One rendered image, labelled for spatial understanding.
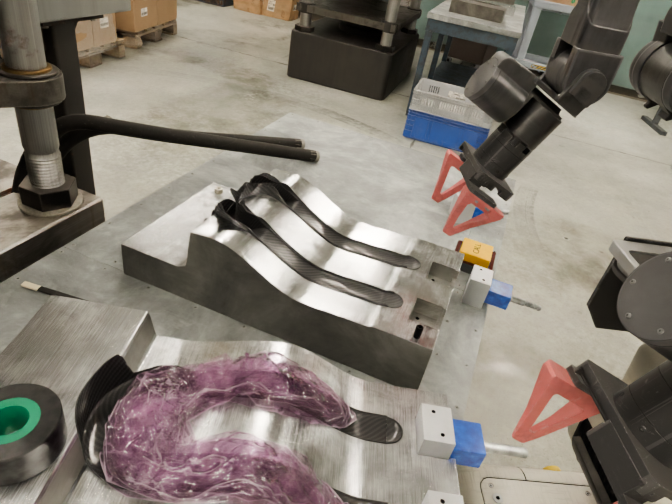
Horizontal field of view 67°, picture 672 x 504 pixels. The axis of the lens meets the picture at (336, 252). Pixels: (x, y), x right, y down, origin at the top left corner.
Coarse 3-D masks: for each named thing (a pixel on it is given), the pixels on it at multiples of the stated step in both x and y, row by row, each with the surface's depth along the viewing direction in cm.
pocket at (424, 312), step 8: (416, 304) 75; (424, 304) 75; (432, 304) 74; (416, 312) 76; (424, 312) 75; (432, 312) 75; (440, 312) 74; (416, 320) 74; (424, 320) 75; (432, 320) 75; (440, 320) 73
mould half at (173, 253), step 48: (144, 240) 80; (192, 240) 72; (240, 240) 72; (288, 240) 78; (384, 240) 87; (192, 288) 77; (240, 288) 74; (288, 288) 72; (384, 288) 75; (432, 288) 77; (288, 336) 75; (336, 336) 71; (384, 336) 68; (432, 336) 68
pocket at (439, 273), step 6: (432, 264) 83; (438, 264) 83; (432, 270) 84; (438, 270) 83; (444, 270) 83; (450, 270) 83; (426, 276) 80; (432, 276) 84; (438, 276) 84; (444, 276) 84; (450, 276) 83; (456, 276) 82; (438, 282) 83; (444, 282) 83; (450, 282) 84
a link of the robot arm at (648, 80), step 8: (664, 48) 63; (656, 56) 63; (664, 56) 62; (648, 64) 64; (656, 64) 63; (664, 64) 62; (648, 72) 64; (656, 72) 62; (664, 72) 61; (640, 80) 66; (648, 80) 64; (656, 80) 62; (664, 80) 61; (648, 88) 64; (656, 88) 63; (648, 96) 66; (656, 96) 63; (648, 104) 67; (656, 104) 67; (664, 112) 64
